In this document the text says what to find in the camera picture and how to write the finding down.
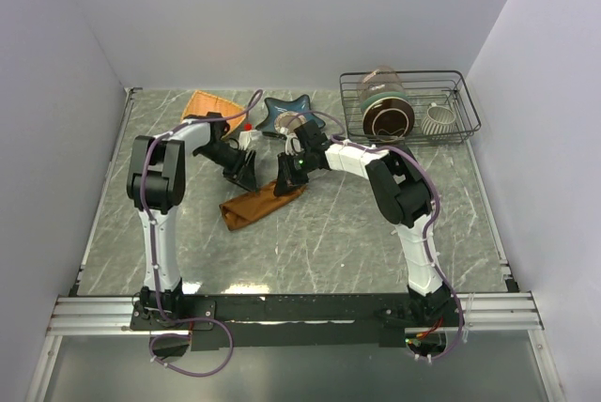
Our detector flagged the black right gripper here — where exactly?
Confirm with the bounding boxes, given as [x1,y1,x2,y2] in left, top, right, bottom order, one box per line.
[274,150,316,196]

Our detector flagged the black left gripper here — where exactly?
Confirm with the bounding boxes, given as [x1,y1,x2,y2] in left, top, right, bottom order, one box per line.
[196,143,259,193]

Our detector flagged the orange cloth napkin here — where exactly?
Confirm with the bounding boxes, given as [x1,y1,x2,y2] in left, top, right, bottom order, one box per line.
[219,180,306,231]

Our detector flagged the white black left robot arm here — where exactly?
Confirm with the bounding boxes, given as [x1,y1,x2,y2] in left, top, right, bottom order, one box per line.
[126,112,258,329]

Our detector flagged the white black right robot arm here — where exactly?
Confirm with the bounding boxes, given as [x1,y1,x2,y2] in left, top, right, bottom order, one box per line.
[273,120,450,326]

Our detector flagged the blue star-shaped dish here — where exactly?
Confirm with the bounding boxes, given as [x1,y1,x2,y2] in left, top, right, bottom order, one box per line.
[255,94,325,138]

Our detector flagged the orange woven triangular tray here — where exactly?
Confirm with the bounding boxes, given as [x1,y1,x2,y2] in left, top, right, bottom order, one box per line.
[181,90,244,120]

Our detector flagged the stacked ceramic plates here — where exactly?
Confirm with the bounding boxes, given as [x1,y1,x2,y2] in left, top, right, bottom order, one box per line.
[360,91,415,142]

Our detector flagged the clear glass jar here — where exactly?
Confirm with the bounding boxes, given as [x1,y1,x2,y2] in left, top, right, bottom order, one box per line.
[357,66,404,101]

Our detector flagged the striped ceramic mug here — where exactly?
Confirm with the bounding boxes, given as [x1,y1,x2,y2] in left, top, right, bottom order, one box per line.
[421,103,456,136]

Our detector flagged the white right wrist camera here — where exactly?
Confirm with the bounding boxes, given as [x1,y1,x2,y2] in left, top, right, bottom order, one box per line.
[285,133,303,156]

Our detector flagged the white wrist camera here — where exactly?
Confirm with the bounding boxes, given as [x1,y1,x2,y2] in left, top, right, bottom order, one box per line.
[285,133,303,156]
[238,125,262,150]

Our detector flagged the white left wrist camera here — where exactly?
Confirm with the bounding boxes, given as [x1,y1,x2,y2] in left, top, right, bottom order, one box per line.
[238,125,262,150]

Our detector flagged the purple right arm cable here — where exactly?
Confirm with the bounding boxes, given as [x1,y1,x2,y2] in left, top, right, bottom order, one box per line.
[284,110,466,365]

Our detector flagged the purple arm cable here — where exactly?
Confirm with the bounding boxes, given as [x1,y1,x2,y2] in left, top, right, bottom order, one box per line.
[139,88,264,379]
[284,110,466,365]

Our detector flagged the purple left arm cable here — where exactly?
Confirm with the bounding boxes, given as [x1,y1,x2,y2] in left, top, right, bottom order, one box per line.
[139,88,264,379]

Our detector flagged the black wire dish rack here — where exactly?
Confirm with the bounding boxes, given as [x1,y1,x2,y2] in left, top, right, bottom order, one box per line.
[339,70,482,145]

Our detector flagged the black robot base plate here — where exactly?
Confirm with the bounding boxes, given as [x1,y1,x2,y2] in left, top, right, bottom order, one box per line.
[130,293,464,351]

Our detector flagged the aluminium frame rail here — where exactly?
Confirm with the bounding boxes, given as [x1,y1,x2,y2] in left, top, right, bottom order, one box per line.
[46,293,543,336]

